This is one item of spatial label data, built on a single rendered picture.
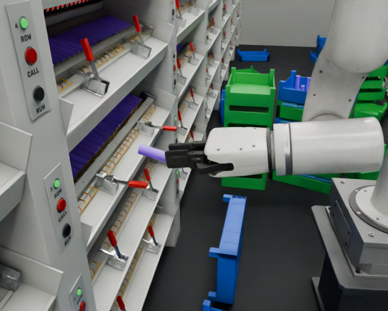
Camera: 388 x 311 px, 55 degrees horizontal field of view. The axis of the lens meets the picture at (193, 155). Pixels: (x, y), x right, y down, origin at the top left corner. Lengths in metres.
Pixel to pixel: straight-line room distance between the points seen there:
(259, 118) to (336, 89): 0.94
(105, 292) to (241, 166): 0.41
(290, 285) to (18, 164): 1.04
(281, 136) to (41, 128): 0.34
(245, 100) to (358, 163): 1.01
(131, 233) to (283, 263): 0.63
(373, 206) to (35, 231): 0.79
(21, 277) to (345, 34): 0.54
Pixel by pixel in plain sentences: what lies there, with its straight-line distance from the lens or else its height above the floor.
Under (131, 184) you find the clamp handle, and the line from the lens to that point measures 0.72.
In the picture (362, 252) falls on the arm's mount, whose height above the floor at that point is 0.36.
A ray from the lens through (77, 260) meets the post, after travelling 0.62.
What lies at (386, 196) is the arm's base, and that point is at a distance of 0.99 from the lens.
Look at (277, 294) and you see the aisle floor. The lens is 1.29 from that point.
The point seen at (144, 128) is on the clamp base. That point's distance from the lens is 0.96.
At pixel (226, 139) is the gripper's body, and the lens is 0.61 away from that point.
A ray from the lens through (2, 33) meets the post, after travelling 0.42.
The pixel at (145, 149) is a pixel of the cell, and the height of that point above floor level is 0.65.
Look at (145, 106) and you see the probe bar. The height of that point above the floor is 0.58.
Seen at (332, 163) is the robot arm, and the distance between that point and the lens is 0.59.
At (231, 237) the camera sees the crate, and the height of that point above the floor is 0.20.
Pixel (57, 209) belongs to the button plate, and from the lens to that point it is 0.53.
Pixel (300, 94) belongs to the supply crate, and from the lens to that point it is 1.63.
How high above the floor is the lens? 0.95
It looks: 28 degrees down
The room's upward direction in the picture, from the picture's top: straight up
